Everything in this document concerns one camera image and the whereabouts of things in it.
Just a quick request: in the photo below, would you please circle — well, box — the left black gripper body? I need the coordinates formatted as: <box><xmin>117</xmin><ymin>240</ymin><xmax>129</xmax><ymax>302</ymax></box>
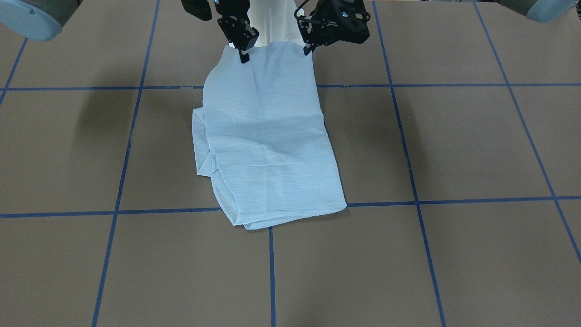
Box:
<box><xmin>300</xmin><ymin>0</ymin><xmax>371</xmax><ymax>48</ymax></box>

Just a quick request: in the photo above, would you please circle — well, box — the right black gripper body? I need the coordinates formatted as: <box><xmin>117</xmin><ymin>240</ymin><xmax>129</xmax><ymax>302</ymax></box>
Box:
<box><xmin>215</xmin><ymin>0</ymin><xmax>259</xmax><ymax>51</ymax></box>

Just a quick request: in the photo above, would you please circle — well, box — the light blue button-up shirt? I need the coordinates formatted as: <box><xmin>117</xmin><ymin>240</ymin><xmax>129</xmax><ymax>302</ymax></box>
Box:
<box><xmin>192</xmin><ymin>42</ymin><xmax>346</xmax><ymax>230</ymax></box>

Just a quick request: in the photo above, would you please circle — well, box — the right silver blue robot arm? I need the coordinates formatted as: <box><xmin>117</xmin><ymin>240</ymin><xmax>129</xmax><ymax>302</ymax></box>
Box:
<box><xmin>0</xmin><ymin>0</ymin><xmax>260</xmax><ymax>63</ymax></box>

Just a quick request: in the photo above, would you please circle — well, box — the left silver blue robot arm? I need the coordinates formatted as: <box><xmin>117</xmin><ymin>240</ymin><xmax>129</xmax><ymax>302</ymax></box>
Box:
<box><xmin>294</xmin><ymin>0</ymin><xmax>578</xmax><ymax>55</ymax></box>

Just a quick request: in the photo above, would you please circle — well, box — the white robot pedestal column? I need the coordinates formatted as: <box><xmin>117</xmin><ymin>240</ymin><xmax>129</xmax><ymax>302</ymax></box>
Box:
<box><xmin>247</xmin><ymin>0</ymin><xmax>305</xmax><ymax>46</ymax></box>

